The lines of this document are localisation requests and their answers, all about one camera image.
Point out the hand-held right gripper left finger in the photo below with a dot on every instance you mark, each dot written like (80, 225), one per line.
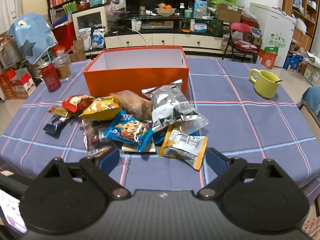
(110, 158)

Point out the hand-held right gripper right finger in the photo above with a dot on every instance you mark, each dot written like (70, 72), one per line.
(215, 160)

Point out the gold packet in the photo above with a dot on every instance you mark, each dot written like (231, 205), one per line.
(130, 148)

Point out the clear dried fruit packet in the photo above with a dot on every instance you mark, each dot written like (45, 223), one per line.
(93, 137)

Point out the yellow grey snack packet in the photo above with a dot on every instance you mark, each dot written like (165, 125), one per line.
(182, 145)

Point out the yellow cake packet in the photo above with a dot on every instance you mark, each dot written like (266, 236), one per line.
(100, 108)

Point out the clear bread packet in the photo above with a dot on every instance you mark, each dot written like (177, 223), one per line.
(135, 103)

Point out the dark blue snack packet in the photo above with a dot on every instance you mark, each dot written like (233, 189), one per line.
(55, 126)

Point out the red snack packet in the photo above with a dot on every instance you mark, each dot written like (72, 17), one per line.
(75, 102)

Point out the orange cracker packet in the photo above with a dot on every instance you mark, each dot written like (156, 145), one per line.
(58, 110)

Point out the orange cardboard box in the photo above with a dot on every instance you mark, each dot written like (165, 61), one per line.
(135, 80)

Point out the blue checked tablecloth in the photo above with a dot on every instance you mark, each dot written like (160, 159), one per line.
(250, 130)

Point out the yellow-green mug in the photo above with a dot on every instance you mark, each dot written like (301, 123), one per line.
(266, 86)

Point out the red drink can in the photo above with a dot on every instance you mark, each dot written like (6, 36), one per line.
(51, 78)

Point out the clear plastic jar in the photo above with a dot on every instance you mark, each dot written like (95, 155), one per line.
(62, 70)

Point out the metal spoon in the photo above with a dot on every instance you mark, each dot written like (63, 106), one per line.
(278, 81)

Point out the orange paper bag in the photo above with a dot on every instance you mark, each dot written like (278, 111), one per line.
(268, 60)

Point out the brown paper bag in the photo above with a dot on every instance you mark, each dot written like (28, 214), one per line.
(78, 47)

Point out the red house printed box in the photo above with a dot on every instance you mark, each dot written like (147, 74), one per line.
(17, 87)

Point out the blue white bag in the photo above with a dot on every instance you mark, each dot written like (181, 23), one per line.
(98, 40)

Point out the white plastic bag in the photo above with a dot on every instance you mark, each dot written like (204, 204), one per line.
(85, 40)

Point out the blue printed box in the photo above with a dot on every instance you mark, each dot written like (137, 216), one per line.
(292, 63)

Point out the white television cabinet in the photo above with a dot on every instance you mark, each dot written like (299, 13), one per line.
(162, 40)

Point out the dark green bag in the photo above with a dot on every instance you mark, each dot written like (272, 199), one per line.
(215, 27)

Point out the low blue white box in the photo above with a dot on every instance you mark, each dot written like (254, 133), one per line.
(200, 27)

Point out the red folding chair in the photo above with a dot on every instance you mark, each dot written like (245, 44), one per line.
(240, 27)

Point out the white glass-door cabinet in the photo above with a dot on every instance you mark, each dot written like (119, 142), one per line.
(88, 22)

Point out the brown cardboard box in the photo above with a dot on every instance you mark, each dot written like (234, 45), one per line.
(227, 13)

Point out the blue star printed cloth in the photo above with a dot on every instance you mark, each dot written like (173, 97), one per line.
(30, 35)

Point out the dark bottle white cap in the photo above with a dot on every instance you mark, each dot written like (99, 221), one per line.
(182, 10)

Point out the beige fruit bowl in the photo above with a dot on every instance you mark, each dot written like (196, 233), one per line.
(165, 12)

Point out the dark bookshelf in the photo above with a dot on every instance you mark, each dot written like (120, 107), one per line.
(60, 0)

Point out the white standing air conditioner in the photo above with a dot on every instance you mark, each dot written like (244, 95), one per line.
(33, 0)

